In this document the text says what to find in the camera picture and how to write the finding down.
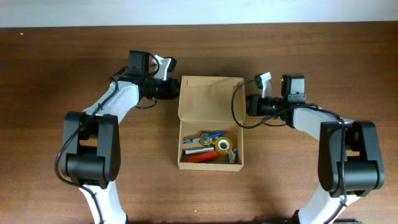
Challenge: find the yellow adhesive tape roll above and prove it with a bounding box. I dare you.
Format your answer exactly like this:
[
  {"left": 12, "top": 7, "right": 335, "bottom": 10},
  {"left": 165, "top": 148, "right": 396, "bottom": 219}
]
[{"left": 215, "top": 137, "right": 233, "bottom": 155}]

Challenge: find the blue whiteboard marker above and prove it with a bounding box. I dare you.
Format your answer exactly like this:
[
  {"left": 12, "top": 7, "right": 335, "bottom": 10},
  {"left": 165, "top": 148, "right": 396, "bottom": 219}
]
[{"left": 182, "top": 147, "right": 215, "bottom": 155}]

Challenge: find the blue ballpoint pen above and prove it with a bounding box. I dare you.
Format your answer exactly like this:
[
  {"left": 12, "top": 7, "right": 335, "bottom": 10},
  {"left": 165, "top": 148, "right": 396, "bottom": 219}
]
[{"left": 183, "top": 131, "right": 225, "bottom": 144}]

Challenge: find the black yellow correction tape dispenser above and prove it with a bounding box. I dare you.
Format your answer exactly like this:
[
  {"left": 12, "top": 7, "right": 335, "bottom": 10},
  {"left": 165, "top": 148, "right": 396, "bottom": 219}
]
[{"left": 199, "top": 133, "right": 218, "bottom": 146}]

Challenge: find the brown cardboard box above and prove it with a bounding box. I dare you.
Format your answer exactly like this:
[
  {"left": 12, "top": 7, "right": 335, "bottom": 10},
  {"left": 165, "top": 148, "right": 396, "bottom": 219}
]
[{"left": 177, "top": 76, "right": 246, "bottom": 172}]

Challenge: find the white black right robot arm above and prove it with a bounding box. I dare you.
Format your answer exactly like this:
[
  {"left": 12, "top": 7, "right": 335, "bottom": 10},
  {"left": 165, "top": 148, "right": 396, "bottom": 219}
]
[{"left": 246, "top": 72, "right": 385, "bottom": 224}]

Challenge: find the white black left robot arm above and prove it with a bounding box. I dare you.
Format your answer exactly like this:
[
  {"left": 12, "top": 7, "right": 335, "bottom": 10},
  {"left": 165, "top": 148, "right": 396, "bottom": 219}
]
[{"left": 54, "top": 50, "right": 180, "bottom": 224}]

